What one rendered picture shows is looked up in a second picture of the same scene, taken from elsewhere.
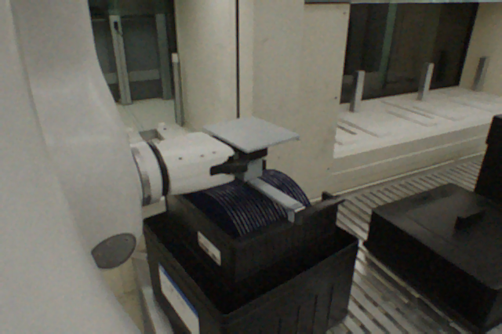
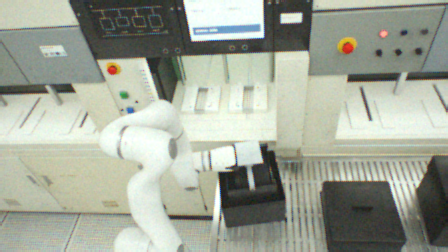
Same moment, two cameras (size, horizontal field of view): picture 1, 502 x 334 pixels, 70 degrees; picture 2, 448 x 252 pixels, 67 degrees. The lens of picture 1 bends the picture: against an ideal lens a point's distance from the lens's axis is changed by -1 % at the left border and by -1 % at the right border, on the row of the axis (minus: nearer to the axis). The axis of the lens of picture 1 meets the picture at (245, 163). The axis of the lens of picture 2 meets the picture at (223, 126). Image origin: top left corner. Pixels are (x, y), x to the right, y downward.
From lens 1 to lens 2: 1.03 m
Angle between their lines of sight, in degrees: 37
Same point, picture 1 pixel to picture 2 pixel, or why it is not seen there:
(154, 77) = not seen: hidden behind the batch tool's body
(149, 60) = not seen: hidden behind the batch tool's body
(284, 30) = (294, 92)
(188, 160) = (218, 164)
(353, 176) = (350, 149)
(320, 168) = (325, 142)
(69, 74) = (181, 155)
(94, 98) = (186, 160)
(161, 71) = not seen: hidden behind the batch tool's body
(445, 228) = (346, 206)
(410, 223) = (333, 196)
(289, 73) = (298, 108)
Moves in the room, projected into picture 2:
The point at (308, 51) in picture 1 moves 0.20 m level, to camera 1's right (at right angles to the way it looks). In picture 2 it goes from (317, 94) to (364, 107)
